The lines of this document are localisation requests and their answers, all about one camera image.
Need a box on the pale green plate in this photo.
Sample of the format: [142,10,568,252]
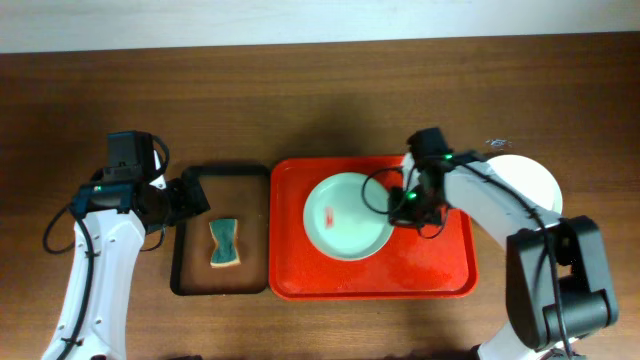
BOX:
[303,172,393,261]

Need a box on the black brown tray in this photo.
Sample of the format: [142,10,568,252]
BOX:
[170,163,270,296]

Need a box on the white plate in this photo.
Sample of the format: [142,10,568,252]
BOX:
[488,154,563,214]

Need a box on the green and yellow sponge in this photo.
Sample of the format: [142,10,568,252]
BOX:
[209,218,241,268]

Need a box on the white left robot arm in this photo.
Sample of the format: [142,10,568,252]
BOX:
[43,167,209,359]

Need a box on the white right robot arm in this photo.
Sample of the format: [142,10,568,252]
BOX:
[388,128,619,359]

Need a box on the red plastic tray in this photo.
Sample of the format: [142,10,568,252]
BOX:
[269,155,478,301]

